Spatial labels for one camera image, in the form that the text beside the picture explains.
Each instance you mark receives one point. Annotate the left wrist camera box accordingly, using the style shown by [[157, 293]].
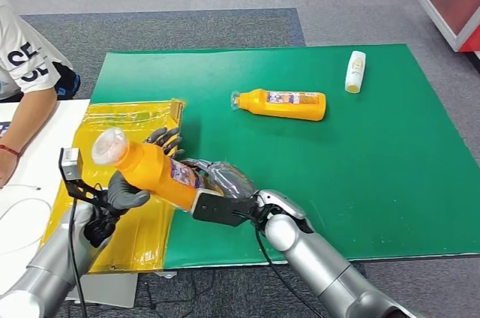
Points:
[[71, 164]]

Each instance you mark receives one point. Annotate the dark flat device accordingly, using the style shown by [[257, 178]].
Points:
[[4, 128]]

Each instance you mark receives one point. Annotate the person's left forearm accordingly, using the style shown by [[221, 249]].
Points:
[[29, 117]]

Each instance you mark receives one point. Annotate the orange bottle with clear cap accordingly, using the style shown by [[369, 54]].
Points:
[[287, 109]]

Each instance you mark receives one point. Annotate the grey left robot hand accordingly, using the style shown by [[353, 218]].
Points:
[[125, 195]]

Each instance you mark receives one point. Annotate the person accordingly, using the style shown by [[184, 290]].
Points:
[[23, 57]]

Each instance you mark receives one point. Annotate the small white bottle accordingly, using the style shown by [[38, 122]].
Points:
[[355, 70]]

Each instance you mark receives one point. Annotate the orange bottle with white cap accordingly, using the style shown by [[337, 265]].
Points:
[[157, 171]]

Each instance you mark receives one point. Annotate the person's left hand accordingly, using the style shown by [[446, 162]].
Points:
[[5, 171]]

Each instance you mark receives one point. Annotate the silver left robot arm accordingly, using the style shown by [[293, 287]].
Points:
[[48, 266]]

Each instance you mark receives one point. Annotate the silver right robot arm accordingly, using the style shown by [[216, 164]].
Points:
[[318, 266]]

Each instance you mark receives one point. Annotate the green table mat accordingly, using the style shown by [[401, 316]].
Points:
[[356, 166]]

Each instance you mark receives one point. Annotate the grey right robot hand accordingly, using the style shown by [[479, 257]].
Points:
[[229, 179]]

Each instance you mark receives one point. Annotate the grey panel under table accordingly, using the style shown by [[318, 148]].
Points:
[[112, 291]]

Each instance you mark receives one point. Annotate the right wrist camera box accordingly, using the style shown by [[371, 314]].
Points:
[[221, 209]]

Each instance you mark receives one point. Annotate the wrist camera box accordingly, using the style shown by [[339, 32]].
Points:
[[71, 164], [221, 209]]

